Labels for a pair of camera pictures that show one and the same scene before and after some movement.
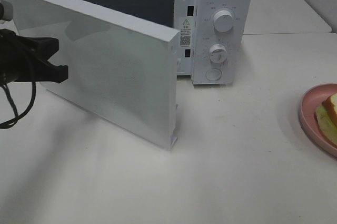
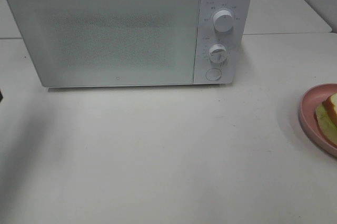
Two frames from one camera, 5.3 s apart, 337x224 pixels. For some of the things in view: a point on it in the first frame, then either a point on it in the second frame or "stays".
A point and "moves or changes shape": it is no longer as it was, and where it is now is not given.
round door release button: [213, 74] stays
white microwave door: [124, 68] moves or changes shape
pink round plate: [308, 122] stays
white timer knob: [218, 54] stays
